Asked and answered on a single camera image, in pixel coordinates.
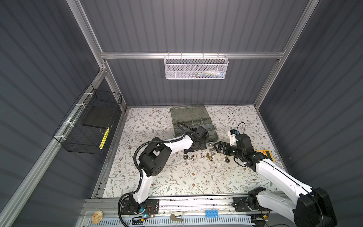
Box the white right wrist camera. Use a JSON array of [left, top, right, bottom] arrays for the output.
[[227, 129, 242, 146]]

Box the transparent green compartment organizer box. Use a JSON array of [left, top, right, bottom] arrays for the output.
[[170, 104, 218, 143]]

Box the blue lego brick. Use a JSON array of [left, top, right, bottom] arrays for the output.
[[205, 210, 219, 218]]

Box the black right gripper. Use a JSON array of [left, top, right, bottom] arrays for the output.
[[214, 141, 244, 159]]

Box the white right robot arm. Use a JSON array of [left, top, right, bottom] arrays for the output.
[[213, 141, 337, 227]]

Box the black corrugated cable conduit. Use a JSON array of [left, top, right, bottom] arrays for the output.
[[117, 121, 188, 227]]

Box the black foam pad in basket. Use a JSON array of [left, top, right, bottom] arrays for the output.
[[82, 106, 117, 129]]

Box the yellow tray with white cells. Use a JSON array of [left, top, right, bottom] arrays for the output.
[[256, 150, 274, 162]]

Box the black wire wall basket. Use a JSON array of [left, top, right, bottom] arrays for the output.
[[54, 85, 123, 155]]

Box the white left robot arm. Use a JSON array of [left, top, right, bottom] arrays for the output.
[[130, 131, 209, 205]]

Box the white wire mesh basket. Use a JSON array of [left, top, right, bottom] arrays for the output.
[[164, 55, 229, 80]]

